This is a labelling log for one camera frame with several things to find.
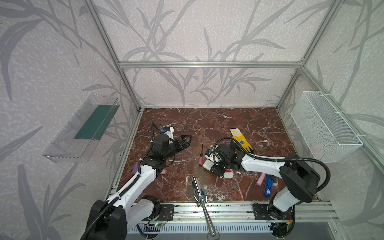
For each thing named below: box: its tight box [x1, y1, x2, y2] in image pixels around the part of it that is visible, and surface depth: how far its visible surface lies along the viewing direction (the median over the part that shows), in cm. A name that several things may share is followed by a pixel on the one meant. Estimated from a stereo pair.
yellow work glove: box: [230, 127, 254, 153], surface depth 102 cm
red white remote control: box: [223, 168, 234, 179], surface depth 86 cm
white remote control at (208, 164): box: [203, 159, 215, 172], surface depth 88 cm
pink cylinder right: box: [256, 172, 266, 186], surface depth 84 cm
